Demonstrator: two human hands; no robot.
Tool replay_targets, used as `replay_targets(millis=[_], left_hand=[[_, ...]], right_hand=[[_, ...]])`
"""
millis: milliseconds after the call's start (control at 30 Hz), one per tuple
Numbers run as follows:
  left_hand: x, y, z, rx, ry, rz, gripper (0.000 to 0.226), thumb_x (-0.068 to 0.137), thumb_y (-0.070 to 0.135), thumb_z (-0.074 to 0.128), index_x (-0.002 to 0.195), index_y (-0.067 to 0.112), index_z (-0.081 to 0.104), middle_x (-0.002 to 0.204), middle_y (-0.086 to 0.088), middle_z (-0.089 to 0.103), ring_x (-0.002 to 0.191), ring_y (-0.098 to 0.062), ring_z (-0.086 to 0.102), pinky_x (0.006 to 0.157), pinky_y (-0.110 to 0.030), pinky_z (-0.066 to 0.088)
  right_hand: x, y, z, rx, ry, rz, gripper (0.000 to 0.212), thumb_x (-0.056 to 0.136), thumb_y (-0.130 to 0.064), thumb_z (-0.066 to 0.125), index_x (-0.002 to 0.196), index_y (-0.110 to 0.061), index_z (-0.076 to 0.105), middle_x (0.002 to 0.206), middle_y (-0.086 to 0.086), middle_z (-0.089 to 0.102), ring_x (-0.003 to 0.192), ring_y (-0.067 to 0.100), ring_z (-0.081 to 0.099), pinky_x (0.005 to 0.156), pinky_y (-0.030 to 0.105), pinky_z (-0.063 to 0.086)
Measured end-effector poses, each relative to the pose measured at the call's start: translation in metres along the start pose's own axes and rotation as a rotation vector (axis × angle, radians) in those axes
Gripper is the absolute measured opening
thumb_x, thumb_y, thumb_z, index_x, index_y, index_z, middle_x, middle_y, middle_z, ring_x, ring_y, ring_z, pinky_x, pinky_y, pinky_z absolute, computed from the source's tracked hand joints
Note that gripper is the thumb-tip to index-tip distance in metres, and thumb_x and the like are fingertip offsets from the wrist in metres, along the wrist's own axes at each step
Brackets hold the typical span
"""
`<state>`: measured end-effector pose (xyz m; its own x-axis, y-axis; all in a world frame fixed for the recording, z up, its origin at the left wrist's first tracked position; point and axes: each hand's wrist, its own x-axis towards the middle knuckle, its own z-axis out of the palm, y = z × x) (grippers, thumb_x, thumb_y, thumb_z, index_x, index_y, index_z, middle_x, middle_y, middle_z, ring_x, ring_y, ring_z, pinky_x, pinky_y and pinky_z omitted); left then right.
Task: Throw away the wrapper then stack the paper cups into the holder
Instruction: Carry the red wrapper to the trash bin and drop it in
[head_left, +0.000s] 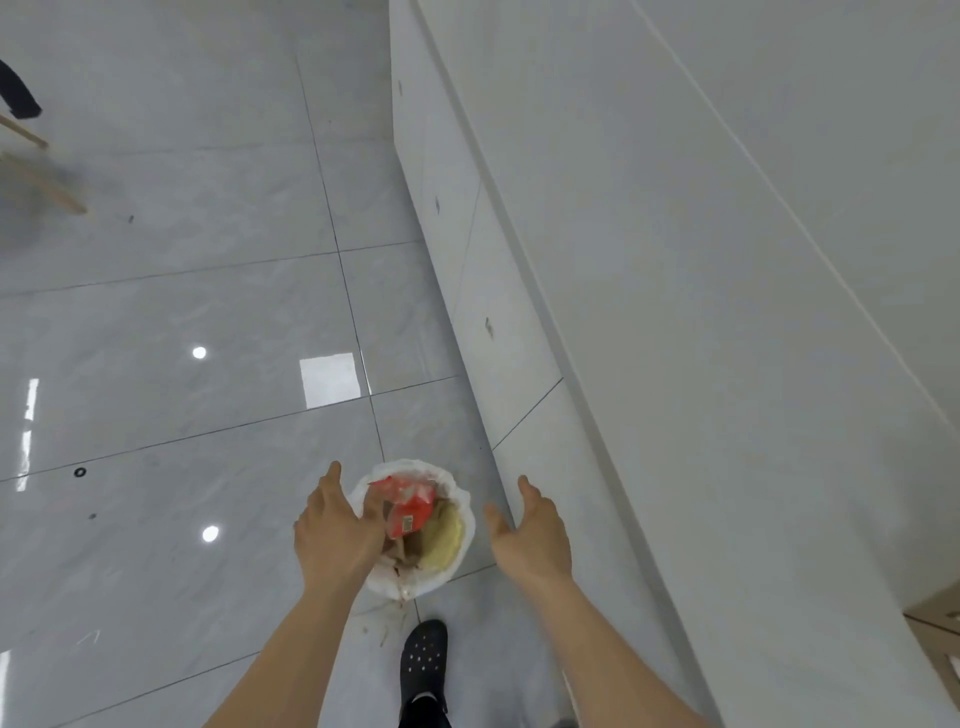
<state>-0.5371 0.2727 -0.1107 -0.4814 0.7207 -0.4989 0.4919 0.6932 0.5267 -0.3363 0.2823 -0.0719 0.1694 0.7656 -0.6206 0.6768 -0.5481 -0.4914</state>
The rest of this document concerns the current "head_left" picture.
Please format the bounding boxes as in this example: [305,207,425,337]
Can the red snack wrapper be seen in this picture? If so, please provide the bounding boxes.
[367,475,438,538]

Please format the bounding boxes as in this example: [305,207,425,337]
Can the person's right forearm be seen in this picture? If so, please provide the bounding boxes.
[525,573,715,728]

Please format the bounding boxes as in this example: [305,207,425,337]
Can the person's leg in black trousers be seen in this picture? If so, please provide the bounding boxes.
[397,691,453,728]

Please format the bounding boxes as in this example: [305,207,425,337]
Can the yellow sponge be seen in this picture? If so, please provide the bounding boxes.
[416,500,467,573]

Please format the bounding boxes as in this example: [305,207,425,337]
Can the brown cardboard box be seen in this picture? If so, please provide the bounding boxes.
[903,580,960,711]

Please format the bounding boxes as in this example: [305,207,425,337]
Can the person's left hand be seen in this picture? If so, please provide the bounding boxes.
[292,460,393,595]

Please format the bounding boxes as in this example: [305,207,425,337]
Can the brown paper scrap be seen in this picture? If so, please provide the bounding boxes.
[381,525,423,580]

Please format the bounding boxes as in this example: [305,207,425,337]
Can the person's left forearm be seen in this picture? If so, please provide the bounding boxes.
[204,579,363,728]

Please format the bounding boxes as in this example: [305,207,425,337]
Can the person's right hand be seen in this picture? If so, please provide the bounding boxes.
[483,474,576,595]

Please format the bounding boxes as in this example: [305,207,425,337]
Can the black clog shoe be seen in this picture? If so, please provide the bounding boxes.
[398,619,450,700]

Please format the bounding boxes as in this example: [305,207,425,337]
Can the white trash bin with bag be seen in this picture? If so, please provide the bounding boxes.
[348,458,477,602]

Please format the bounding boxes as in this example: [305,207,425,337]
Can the wooden furniture legs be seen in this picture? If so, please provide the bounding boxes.
[0,112,90,217]

